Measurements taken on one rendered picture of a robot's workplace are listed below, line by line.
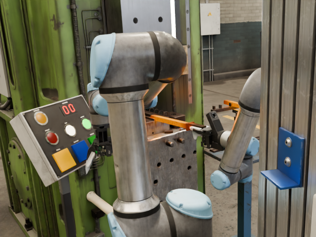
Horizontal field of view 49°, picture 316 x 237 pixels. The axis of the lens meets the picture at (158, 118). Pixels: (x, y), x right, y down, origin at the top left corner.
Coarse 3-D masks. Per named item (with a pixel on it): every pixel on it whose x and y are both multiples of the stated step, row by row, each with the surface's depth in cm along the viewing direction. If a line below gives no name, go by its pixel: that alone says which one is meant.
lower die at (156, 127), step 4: (148, 112) 200; (152, 112) 199; (164, 116) 189; (148, 120) 183; (152, 120) 183; (148, 124) 180; (152, 124) 182; (156, 124) 183; (160, 124) 185; (164, 124) 187; (168, 124) 188; (148, 128) 181; (152, 128) 182; (156, 128) 184; (160, 128) 186; (164, 128) 187; (168, 128) 189; (148, 132) 181; (156, 132) 184; (160, 132) 186
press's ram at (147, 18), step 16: (112, 0) 163; (128, 0) 161; (144, 0) 166; (160, 0) 171; (112, 16) 166; (128, 16) 162; (144, 16) 167; (160, 16) 173; (112, 32) 169; (128, 32) 164
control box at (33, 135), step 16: (80, 96) 151; (32, 112) 127; (48, 112) 133; (64, 112) 139; (80, 112) 146; (16, 128) 126; (32, 128) 124; (48, 128) 130; (64, 128) 135; (80, 128) 142; (32, 144) 124; (48, 144) 127; (64, 144) 132; (32, 160) 127; (48, 160) 124; (48, 176) 125; (64, 176) 126
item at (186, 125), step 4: (152, 116) 185; (156, 116) 183; (160, 116) 182; (156, 120) 183; (160, 120) 179; (164, 120) 177; (168, 120) 174; (172, 120) 172; (176, 120) 171; (180, 120) 170; (172, 124) 172; (176, 124) 169; (180, 124) 167; (184, 124) 164; (188, 124) 161; (192, 124) 160; (196, 124) 160; (188, 128) 162
